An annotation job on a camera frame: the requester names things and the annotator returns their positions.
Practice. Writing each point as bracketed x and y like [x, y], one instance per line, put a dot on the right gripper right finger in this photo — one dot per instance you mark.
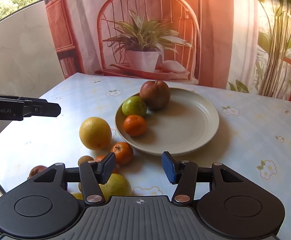
[183, 174]

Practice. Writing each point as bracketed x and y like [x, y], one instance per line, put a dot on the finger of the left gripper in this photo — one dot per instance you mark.
[40, 107]

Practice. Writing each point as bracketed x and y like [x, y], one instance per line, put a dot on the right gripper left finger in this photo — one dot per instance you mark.
[93, 174]

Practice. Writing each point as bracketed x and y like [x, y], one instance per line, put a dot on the small brown longan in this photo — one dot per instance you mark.
[84, 159]

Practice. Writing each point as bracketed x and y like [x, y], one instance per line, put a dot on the green apple spotted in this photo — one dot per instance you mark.
[117, 185]

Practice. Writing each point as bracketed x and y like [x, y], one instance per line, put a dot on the yellow lemon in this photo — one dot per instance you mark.
[77, 195]

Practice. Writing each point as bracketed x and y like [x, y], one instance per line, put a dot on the large yellow orange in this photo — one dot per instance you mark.
[95, 133]

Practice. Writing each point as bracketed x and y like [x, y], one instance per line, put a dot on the shiny red apple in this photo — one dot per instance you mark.
[36, 170]

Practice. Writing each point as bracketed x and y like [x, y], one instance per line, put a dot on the small orange mandarin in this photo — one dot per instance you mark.
[135, 125]

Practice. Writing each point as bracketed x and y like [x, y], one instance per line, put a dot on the green apple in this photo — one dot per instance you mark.
[134, 105]

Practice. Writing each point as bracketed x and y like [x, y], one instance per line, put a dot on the dark brownish red apple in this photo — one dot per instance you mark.
[156, 94]

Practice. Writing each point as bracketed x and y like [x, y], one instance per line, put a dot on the beige round plate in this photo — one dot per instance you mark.
[188, 122]

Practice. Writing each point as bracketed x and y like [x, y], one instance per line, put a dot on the printed room backdrop cloth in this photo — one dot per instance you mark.
[240, 45]

